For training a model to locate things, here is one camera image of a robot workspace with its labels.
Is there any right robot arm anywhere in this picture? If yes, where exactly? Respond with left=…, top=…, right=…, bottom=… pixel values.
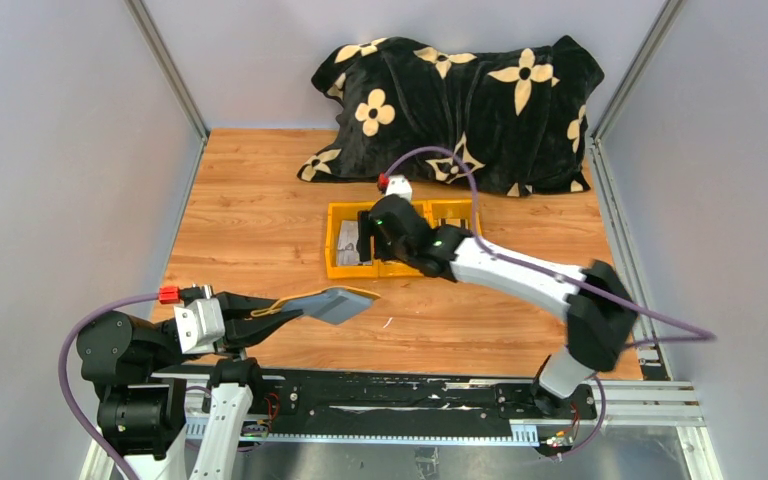
left=361, top=195, right=638, bottom=405

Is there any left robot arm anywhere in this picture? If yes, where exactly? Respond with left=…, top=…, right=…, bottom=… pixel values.
left=58, top=285, right=306, bottom=479

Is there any yellow three-compartment bin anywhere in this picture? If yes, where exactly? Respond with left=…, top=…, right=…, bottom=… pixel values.
left=324, top=199, right=482, bottom=281

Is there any black floral blanket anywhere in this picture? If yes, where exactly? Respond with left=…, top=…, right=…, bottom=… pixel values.
left=297, top=36, right=604, bottom=197

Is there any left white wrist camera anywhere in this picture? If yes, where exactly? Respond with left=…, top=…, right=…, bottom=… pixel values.
left=173, top=298, right=225, bottom=355

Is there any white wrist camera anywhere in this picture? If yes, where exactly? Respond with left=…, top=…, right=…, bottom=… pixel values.
left=173, top=298, right=225, bottom=355
left=384, top=175, right=413, bottom=202

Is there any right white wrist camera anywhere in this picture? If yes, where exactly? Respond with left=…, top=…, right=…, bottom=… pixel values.
left=384, top=175, right=413, bottom=202

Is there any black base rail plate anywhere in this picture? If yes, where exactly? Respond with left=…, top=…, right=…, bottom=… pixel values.
left=250, top=369, right=598, bottom=439

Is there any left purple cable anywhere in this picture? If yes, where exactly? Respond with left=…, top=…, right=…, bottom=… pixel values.
left=57, top=286, right=183, bottom=480

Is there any aluminium frame post left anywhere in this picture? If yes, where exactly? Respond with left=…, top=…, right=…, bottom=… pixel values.
left=124, top=0, right=210, bottom=144

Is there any aluminium frame post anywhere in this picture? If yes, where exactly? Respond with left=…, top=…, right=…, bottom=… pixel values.
left=591, top=0, right=686, bottom=143
left=124, top=0, right=210, bottom=144

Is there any aluminium frame post right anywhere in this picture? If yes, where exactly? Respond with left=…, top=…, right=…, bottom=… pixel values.
left=591, top=0, right=686, bottom=143

